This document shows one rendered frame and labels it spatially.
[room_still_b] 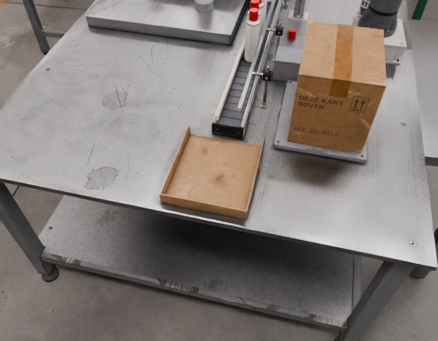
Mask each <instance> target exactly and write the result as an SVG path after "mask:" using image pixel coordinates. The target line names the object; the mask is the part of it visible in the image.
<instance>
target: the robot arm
mask: <svg viewBox="0 0 438 341"><path fill-rule="evenodd" d="M367 1H369V2H370V3H369V5H368V7H367V9H366V11H365V12H364V13H363V14H362V16H361V17H360V19H359V22H358V26H359V27H364V28H375V29H382V30H384V38H387V37H390V36H392V35H393V34H394V33H395V30H396V28H397V13H398V11H399V8H400V6H401V4H402V1H403V0H367Z"/></svg>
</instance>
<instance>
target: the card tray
mask: <svg viewBox="0 0 438 341"><path fill-rule="evenodd" d="M263 149H264V139H263V142H262V145H254V144H250V143H243V142H238V141H231V140H226V139H219V138H215V137H207V136H203V135H195V134H191V133H190V128H189V126H188V127H187V130H186V132H185V135H184V137H183V139H182V141H181V144H180V146H179V149H178V151H177V153H176V155H175V158H174V161H173V163H172V166H171V167H170V170H169V172H168V175H167V177H166V180H165V181H164V184H163V186H162V189H161V191H160V194H159V195H160V202H162V203H166V204H172V205H176V206H182V207H186V208H192V209H196V210H202V211H206V212H213V213H216V214H223V215H226V216H230V217H237V218H240V219H247V214H248V211H249V205H250V202H251V197H252V193H253V189H254V185H255V182H256V177H257V173H258V169H259V165H260V160H261V157H262V152H263Z"/></svg>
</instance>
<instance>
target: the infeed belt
mask: <svg viewBox="0 0 438 341"><path fill-rule="evenodd" d="M277 5H278V0H276V1H275V4H274V8H273V10H272V14H271V17H270V21H269V23H268V27H267V28H270V27H271V25H272V21H273V18H274V14H275V11H276V7H277ZM270 6H271V3H267V8H266V18H267V15H268V12H269V9H270ZM268 34H269V31H266V34H265V36H264V40H263V42H262V46H261V49H260V52H259V56H258V59H257V62H256V64H255V68H254V72H257V71H258V67H259V65H260V60H261V58H262V54H263V51H264V47H265V44H266V40H267V38H268ZM244 56H245V49H244V50H243V54H242V56H241V59H240V62H239V65H238V67H237V71H236V73H235V76H234V79H233V81H232V84H231V86H230V89H229V92H228V95H227V98H226V101H225V103H224V106H223V109H222V112H221V114H220V117H219V120H217V121H216V124H219V125H224V126H228V127H236V128H240V126H241V123H242V120H243V116H244V113H245V109H246V107H247V102H248V100H249V96H250V93H251V90H252V87H253V83H254V80H255V77H256V76H254V75H252V77H251V81H250V84H249V87H248V90H247V94H246V96H245V100H244V102H243V107H242V109H241V111H240V112H238V111H237V107H238V105H239V101H240V98H241V95H242V92H243V89H244V86H245V83H246V80H247V76H248V74H249V70H250V68H251V64H252V63H248V62H246V61H245V60H244Z"/></svg>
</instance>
